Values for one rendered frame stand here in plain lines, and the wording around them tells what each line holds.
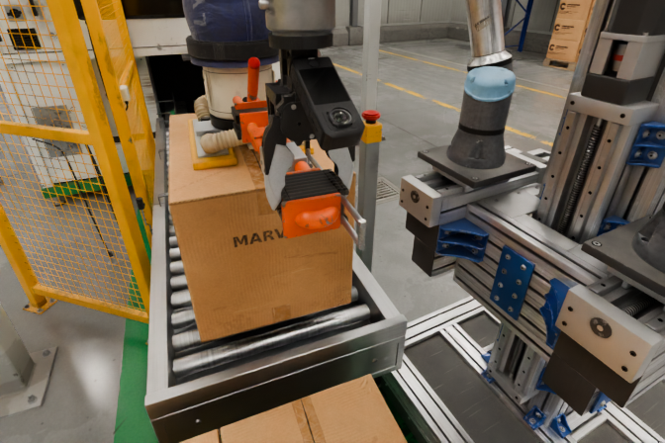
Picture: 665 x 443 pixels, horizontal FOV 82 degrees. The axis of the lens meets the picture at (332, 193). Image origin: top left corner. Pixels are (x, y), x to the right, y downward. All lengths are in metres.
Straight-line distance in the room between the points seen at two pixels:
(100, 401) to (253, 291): 1.12
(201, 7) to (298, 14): 0.55
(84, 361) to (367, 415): 1.42
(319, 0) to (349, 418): 0.91
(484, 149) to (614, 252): 0.38
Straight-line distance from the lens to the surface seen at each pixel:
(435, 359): 1.64
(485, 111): 1.04
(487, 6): 1.16
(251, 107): 0.85
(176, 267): 1.55
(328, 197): 0.46
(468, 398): 1.57
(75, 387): 2.07
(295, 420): 1.07
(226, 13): 0.93
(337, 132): 0.37
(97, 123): 1.50
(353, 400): 1.10
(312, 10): 0.42
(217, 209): 0.83
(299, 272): 0.97
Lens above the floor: 1.46
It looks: 29 degrees down
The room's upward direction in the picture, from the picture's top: straight up
